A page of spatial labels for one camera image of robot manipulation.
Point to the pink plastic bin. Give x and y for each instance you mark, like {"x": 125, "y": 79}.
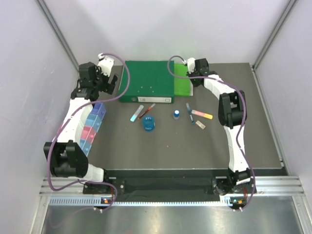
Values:
{"x": 88, "y": 134}

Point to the light green plastic folder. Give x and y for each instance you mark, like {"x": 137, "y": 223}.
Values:
{"x": 182, "y": 87}

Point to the pink orange highlighter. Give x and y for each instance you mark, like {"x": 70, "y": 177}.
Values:
{"x": 202, "y": 114}

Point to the small blue capped bottle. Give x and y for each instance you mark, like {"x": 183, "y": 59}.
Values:
{"x": 176, "y": 114}

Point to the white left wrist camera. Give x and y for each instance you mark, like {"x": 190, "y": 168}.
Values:
{"x": 105, "y": 63}

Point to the small clear eraser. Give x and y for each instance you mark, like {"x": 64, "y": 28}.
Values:
{"x": 200, "y": 124}

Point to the blue round tape dispenser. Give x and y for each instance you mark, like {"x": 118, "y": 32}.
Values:
{"x": 148, "y": 123}

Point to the dark green ring binder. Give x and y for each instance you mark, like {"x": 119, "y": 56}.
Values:
{"x": 151, "y": 82}

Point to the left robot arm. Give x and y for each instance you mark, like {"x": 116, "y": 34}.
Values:
{"x": 68, "y": 157}

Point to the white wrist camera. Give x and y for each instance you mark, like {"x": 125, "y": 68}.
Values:
{"x": 105, "y": 63}
{"x": 190, "y": 64}

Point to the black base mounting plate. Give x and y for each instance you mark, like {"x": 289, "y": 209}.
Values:
{"x": 176, "y": 195}

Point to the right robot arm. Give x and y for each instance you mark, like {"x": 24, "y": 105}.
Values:
{"x": 232, "y": 114}

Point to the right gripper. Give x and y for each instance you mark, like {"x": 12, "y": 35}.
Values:
{"x": 194, "y": 84}

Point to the red pen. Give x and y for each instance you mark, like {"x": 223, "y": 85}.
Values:
{"x": 146, "y": 111}

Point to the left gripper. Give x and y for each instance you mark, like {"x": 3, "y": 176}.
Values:
{"x": 107, "y": 87}

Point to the aluminium rail frame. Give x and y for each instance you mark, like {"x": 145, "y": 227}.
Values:
{"x": 265, "y": 185}

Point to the purple plastic bin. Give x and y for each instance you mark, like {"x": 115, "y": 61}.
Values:
{"x": 99, "y": 109}

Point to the blue pen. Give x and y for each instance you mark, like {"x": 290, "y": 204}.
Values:
{"x": 190, "y": 113}

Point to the blue capped glue stick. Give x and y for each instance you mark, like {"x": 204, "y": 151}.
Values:
{"x": 136, "y": 114}

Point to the light blue end bin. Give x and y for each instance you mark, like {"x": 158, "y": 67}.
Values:
{"x": 85, "y": 146}

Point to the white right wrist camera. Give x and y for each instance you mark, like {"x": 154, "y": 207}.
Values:
{"x": 190, "y": 64}

